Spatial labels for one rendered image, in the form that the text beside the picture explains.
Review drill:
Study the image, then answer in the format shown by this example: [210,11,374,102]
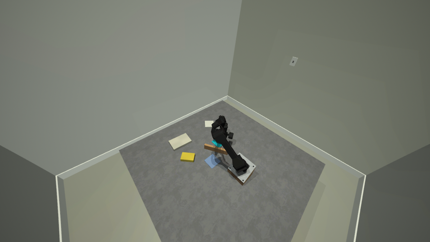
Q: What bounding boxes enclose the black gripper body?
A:
[225,130,233,139]

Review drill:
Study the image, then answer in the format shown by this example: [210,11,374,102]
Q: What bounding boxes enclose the wooden plank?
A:
[204,144,228,155]

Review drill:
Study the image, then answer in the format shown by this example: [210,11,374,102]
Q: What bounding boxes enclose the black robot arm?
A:
[211,115,249,173]

